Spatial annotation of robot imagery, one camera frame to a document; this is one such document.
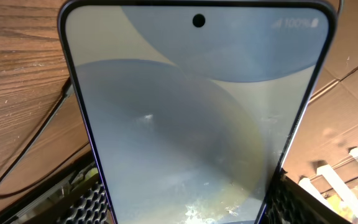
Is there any black USB charging cable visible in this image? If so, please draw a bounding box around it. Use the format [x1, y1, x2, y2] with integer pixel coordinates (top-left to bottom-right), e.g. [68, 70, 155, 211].
[0, 0, 345, 201]

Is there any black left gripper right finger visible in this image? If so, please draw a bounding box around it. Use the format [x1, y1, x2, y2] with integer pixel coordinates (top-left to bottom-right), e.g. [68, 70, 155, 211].
[264, 169, 350, 224]

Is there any blue Samsung Galaxy smartphone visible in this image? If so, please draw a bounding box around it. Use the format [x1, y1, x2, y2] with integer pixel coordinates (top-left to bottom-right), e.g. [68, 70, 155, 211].
[58, 1, 337, 223]

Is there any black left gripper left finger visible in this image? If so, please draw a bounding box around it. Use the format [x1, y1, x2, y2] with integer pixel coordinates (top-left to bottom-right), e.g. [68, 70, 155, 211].
[20, 174, 109, 224]

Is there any brown cardboard backdrop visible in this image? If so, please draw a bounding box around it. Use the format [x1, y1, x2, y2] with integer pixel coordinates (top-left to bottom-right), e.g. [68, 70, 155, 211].
[283, 0, 358, 224]

